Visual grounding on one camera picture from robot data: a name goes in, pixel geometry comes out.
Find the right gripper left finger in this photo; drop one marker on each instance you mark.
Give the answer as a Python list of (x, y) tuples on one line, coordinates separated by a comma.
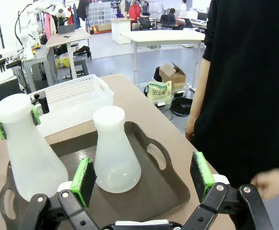
[(86, 182)]

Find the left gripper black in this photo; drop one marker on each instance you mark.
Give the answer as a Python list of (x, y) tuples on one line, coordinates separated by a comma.
[(7, 88)]

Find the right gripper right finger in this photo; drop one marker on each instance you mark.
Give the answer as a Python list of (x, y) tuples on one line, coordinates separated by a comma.
[(199, 172)]

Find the person's right forearm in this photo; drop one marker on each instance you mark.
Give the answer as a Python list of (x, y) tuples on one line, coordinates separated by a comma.
[(199, 95)]

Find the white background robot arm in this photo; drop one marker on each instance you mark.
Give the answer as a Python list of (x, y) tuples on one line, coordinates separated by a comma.
[(29, 36)]

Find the person's right hand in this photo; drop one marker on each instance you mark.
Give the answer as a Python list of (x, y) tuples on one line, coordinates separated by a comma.
[(190, 131)]

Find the person's left hand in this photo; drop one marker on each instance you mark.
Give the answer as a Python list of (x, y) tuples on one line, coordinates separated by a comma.
[(271, 183)]

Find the dark brown plastic tray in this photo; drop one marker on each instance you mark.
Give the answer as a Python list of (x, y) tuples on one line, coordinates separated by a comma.
[(158, 191)]

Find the white perforated plastic basket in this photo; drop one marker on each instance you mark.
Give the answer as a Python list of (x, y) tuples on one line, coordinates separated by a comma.
[(81, 107)]

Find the yellow plastic bag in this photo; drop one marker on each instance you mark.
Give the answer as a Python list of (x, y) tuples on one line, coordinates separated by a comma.
[(62, 62)]

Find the green white printed bag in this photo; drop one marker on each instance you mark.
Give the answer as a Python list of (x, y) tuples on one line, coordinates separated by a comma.
[(159, 92)]

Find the wooden top desk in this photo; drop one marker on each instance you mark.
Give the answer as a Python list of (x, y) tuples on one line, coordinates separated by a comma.
[(67, 37)]

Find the pink hanging garment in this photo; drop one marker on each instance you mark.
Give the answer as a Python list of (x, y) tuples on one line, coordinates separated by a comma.
[(47, 25)]

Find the grey laptop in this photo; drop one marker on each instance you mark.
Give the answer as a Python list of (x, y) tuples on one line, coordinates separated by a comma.
[(66, 29)]

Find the brown cardboard box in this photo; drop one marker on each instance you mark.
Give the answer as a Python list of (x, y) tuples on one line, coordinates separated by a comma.
[(172, 75)]

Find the person in black T-shirt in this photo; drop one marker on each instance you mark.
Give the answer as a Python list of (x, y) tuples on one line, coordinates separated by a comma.
[(249, 72)]

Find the black hanging jacket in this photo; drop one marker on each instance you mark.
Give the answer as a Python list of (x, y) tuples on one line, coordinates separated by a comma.
[(83, 8)]

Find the storage drawer shelf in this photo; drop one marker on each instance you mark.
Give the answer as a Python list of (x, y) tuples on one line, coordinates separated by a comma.
[(98, 12)]

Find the white cabinet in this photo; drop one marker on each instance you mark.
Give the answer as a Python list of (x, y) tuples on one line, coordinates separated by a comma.
[(121, 31)]

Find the white table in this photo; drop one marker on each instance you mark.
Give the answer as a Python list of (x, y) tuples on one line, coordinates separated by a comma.
[(165, 36)]

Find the black office chair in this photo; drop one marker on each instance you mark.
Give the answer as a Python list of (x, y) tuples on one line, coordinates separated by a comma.
[(144, 24)]

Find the red hanging garment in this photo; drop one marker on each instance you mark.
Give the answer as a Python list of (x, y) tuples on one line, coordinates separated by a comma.
[(134, 10)]

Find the seated person in dark clothes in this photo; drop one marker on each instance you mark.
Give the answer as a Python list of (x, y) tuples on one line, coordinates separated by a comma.
[(171, 16)]

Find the aluminium frame table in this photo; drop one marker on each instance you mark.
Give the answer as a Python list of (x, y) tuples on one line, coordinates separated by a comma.
[(43, 55)]

